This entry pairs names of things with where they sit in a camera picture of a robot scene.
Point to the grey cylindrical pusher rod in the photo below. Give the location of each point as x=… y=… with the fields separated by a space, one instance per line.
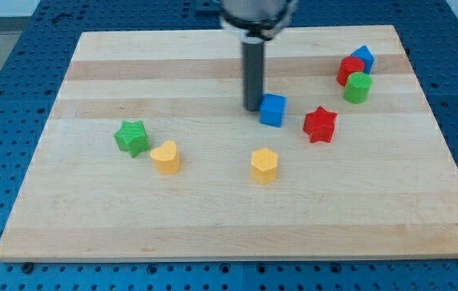
x=253 y=64

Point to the blue cube block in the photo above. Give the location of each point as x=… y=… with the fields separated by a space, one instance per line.
x=271 y=110

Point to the red cylinder block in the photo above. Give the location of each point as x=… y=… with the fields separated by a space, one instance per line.
x=349 y=65

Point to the red star block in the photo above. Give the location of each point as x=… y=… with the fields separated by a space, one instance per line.
x=320 y=125

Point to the blue pentagon block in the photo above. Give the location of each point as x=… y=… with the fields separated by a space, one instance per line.
x=366 y=56

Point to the green cylinder block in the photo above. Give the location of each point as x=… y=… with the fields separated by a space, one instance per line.
x=357 y=88

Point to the yellow hexagon block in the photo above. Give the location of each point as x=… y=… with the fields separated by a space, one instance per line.
x=264 y=166

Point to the yellow heart block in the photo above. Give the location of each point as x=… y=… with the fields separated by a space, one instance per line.
x=166 y=158

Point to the green star block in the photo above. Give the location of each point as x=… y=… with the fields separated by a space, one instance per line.
x=132 y=138

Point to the light wooden board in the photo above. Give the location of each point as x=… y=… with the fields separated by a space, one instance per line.
x=386 y=187

